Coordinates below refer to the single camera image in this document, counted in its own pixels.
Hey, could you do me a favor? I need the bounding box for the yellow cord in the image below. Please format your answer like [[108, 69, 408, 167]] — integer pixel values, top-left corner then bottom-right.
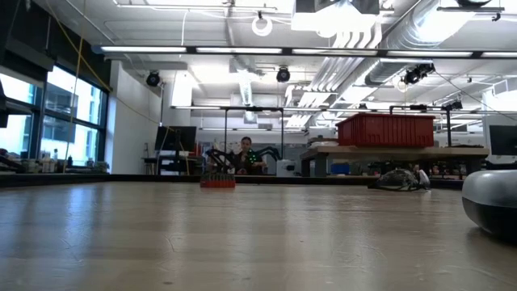
[[44, 0, 191, 175]]

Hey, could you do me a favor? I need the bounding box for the black monitor desk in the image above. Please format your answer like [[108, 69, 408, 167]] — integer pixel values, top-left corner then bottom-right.
[[143, 151, 203, 175]]

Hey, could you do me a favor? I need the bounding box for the black ceiling camera cluster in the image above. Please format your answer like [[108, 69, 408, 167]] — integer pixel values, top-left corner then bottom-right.
[[401, 62, 436, 86]]

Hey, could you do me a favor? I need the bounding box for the red ribbed plastic bin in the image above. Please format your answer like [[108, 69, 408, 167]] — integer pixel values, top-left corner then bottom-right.
[[335, 112, 436, 148]]

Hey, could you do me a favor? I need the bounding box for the white ceiling pipe bundle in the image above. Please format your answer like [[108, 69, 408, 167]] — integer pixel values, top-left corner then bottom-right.
[[309, 23, 383, 95]]

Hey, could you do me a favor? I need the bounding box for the long linear ceiling light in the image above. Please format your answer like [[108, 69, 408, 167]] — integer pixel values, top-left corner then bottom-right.
[[91, 44, 517, 59], [171, 105, 517, 115]]

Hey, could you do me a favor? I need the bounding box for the black camera stand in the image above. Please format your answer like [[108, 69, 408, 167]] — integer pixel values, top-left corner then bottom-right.
[[441, 99, 464, 149]]

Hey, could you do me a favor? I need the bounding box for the person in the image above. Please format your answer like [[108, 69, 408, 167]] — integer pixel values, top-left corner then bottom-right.
[[236, 136, 268, 175]]

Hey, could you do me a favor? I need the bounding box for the white ceiling air unit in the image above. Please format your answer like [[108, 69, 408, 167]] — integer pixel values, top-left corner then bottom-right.
[[290, 0, 383, 40]]

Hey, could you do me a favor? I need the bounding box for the white coiled cable ring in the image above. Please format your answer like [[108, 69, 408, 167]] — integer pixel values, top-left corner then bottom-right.
[[251, 11, 274, 38]]

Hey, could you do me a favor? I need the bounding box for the wooden workbench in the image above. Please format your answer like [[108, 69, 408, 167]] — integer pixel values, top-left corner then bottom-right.
[[301, 145, 490, 178]]

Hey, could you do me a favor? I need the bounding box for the black computer monitor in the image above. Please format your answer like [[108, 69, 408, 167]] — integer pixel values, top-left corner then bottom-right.
[[154, 125, 198, 153], [488, 124, 517, 157]]

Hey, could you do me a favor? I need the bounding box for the black background rig frame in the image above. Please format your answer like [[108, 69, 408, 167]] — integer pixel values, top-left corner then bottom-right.
[[223, 106, 285, 175]]

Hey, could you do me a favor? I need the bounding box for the white pedestal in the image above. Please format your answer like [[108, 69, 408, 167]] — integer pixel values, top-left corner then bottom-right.
[[275, 158, 296, 177]]

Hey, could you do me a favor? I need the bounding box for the silver round ceiling duct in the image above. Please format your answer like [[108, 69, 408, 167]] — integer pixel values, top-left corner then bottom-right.
[[381, 0, 490, 53]]

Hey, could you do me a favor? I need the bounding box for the small red ribbed holder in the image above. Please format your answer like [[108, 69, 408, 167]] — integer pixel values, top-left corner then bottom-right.
[[200, 172, 237, 189]]

